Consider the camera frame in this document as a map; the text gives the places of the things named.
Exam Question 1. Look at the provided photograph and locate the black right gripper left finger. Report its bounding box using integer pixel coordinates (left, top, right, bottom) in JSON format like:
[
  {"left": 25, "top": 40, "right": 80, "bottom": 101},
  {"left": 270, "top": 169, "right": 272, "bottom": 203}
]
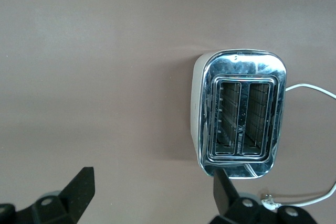
[{"left": 0, "top": 166, "right": 95, "bottom": 224}]

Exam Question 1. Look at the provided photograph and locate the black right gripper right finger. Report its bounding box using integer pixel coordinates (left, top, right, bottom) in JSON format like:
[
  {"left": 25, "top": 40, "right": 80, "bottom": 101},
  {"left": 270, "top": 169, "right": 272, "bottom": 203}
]
[{"left": 211, "top": 168, "right": 320, "bottom": 224}]

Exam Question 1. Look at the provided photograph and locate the cream and chrome toaster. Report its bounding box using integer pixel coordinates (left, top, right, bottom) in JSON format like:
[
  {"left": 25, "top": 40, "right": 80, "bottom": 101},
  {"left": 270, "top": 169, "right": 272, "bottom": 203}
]
[{"left": 193, "top": 49, "right": 287, "bottom": 180}]

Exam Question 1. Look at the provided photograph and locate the white toaster power cable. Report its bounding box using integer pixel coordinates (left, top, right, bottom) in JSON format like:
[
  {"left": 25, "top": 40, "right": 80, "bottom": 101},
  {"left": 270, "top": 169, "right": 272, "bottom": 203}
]
[{"left": 259, "top": 82, "right": 336, "bottom": 208}]

